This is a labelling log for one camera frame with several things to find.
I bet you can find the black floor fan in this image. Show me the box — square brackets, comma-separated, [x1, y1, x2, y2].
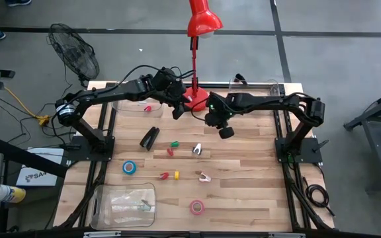
[47, 22, 101, 87]

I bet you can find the red desk lamp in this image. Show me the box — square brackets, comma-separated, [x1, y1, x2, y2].
[181, 0, 224, 112]

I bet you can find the black stapler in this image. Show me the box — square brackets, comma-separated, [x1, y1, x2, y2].
[139, 126, 161, 152]

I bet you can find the clear plastic bin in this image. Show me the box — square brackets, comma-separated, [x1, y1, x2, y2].
[110, 81, 165, 119]
[90, 182, 158, 231]
[228, 77, 281, 116]

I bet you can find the pink tape roll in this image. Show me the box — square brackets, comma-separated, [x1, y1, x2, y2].
[189, 199, 206, 216]

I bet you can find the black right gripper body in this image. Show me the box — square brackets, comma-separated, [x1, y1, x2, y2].
[205, 92, 241, 128]

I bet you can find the light blue tape roll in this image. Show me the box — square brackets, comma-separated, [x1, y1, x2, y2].
[122, 160, 138, 176]

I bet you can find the white printed sheet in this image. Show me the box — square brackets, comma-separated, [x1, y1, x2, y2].
[15, 147, 65, 187]

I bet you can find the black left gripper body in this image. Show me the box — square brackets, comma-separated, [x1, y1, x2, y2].
[153, 69, 189, 108]

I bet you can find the black coiled cable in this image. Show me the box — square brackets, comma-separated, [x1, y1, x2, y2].
[304, 177, 336, 218]

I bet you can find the black stand beam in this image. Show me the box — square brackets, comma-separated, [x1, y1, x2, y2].
[0, 137, 69, 179]

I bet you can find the yellow extension cord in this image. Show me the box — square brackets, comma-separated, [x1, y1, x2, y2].
[0, 68, 51, 127]

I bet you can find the white yellow bottle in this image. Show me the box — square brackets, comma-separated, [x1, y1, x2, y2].
[0, 184, 26, 204]

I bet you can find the pink staple remover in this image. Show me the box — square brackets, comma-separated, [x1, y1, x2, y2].
[198, 171, 212, 184]

